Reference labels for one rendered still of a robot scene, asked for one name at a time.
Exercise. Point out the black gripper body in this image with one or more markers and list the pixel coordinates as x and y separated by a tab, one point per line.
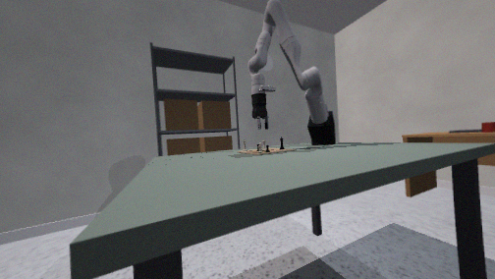
258	98

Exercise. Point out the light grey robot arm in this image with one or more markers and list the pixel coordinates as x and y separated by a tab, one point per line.
291	48

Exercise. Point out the brown and cream chessboard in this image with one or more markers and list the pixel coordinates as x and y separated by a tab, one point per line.
271	150

